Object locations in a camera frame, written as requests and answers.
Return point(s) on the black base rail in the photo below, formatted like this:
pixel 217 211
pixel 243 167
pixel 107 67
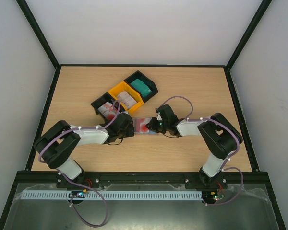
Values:
pixel 191 180

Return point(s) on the yellow bin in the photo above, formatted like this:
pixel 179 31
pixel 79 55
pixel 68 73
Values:
pixel 123 86

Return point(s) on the white pink card stack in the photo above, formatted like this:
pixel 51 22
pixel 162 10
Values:
pixel 127 100

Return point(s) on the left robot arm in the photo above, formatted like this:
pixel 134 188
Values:
pixel 57 144

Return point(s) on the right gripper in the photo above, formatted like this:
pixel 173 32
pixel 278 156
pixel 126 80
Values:
pixel 153 124

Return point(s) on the black bin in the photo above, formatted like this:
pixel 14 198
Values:
pixel 146 80
pixel 100 101

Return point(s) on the black enclosure frame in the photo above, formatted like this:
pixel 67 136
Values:
pixel 254 177

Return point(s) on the grey slotted cable duct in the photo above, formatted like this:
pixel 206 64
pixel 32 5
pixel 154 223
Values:
pixel 112 195

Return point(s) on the red white card stack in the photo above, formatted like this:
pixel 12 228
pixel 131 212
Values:
pixel 108 110

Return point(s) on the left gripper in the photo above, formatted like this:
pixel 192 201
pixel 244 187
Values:
pixel 131 133

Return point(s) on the teal card stack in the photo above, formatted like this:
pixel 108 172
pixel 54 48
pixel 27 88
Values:
pixel 141 87

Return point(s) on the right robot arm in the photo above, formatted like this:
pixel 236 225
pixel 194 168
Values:
pixel 221 137

